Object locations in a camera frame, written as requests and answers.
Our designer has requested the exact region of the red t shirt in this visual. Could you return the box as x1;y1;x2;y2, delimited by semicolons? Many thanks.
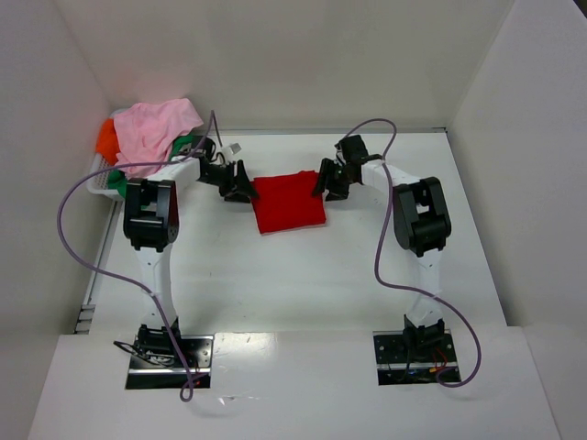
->
251;170;327;235

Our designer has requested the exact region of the green t shirt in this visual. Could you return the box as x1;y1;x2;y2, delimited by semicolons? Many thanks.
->
106;134;202;198

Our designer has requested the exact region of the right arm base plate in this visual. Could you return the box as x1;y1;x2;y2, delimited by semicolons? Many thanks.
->
372;331;461;386

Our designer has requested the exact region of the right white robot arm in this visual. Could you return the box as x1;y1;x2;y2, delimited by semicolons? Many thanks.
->
313;155;452;359

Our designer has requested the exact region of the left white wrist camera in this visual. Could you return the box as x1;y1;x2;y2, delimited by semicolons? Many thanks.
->
197;137;242;166

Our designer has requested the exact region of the orange t shirt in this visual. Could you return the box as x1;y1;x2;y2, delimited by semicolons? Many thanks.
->
95;118;120;166

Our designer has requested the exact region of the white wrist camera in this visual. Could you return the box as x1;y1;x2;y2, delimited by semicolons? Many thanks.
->
197;137;242;166
334;133;382;166

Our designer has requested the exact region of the pink t shirt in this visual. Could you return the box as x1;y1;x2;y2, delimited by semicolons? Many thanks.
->
113;98;204;165

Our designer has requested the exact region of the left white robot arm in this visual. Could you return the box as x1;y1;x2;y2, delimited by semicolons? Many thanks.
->
123;154;258;365

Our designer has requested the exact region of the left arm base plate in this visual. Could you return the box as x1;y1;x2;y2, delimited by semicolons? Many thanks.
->
125;335;214;391

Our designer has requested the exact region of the white plastic basket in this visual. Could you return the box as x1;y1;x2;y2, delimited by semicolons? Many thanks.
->
86;109;189;203

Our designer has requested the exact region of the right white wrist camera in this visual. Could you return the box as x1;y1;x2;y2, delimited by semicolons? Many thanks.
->
334;133;382;166

